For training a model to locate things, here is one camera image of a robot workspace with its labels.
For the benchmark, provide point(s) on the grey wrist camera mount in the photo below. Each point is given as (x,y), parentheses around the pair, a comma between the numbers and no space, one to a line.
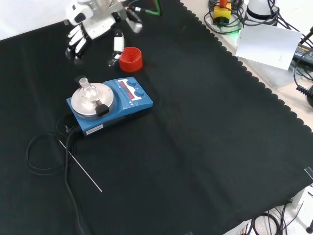
(135,24)

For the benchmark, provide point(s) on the small black clip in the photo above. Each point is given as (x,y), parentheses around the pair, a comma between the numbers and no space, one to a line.
(102,110)

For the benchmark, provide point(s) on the blue base heater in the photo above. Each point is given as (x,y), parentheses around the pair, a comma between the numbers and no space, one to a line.
(137,101)

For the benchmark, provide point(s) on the clear round-bottom glass flask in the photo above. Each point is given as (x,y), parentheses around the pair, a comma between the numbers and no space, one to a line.
(86,91)

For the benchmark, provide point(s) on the black bench cloth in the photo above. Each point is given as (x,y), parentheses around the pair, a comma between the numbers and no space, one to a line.
(195,134)

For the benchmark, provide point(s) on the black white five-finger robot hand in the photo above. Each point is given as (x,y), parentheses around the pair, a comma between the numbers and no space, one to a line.
(99,24)

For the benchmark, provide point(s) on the black power adapter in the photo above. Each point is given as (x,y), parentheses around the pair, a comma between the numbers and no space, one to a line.
(303,54)

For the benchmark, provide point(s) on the pale white board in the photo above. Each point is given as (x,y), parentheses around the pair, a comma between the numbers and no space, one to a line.
(266,46)

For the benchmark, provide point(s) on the thin metal probe rod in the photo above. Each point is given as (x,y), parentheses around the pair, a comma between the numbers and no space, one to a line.
(83,169)

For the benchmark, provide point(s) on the white bench leg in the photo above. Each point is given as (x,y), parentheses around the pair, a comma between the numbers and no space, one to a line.
(299,198)

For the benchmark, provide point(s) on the clear tape strip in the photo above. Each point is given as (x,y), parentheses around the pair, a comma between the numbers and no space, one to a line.
(309,173)

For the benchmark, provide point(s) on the yellow stop button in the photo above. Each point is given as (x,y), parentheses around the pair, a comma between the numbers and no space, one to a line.
(222,13)

